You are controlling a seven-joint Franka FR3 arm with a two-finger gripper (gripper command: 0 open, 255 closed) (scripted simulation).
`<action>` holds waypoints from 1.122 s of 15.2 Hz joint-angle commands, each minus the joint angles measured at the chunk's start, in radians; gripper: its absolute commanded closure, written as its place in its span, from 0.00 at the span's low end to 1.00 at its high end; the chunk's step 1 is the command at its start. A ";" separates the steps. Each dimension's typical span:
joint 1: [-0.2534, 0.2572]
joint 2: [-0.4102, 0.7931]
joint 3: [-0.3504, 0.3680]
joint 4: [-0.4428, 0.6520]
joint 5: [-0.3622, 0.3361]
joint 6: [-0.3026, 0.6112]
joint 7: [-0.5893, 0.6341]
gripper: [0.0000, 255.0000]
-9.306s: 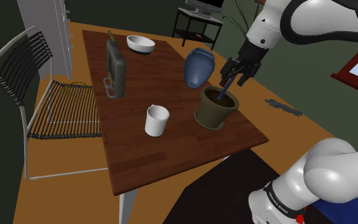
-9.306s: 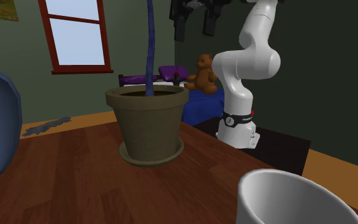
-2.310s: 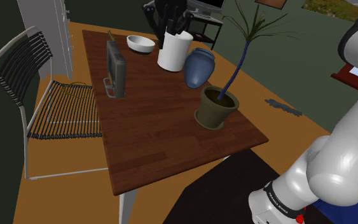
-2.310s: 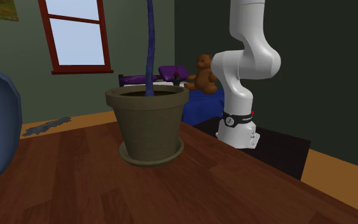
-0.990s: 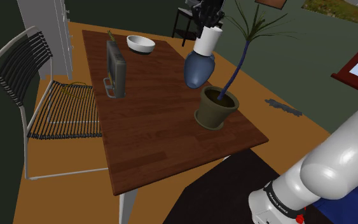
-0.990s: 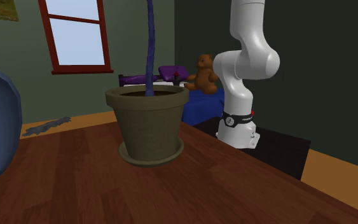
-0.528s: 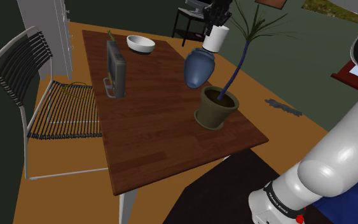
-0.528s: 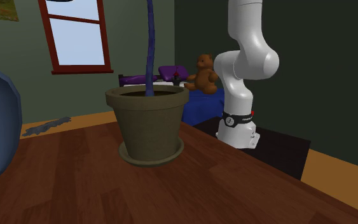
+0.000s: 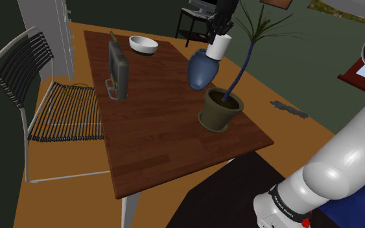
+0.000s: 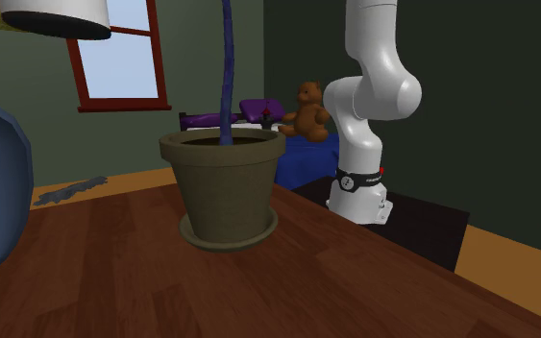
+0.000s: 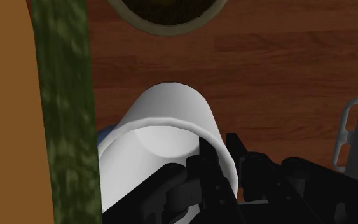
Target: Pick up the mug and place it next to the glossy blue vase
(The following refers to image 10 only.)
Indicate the grey cloth on floor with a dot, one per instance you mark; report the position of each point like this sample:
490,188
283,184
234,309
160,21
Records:
71,189

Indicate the bed with blue cover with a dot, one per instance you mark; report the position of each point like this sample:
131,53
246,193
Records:
305,161

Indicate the red framed window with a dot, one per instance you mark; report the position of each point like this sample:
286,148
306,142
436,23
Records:
120,70

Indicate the brown teddy bear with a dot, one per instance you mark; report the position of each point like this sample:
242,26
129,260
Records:
308,119

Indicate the olive plant pot with stem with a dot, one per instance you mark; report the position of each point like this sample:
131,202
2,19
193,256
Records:
225,187

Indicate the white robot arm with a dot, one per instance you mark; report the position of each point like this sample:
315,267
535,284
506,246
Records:
369,107

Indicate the black robot stand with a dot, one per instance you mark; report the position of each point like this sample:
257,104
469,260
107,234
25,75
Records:
420,229

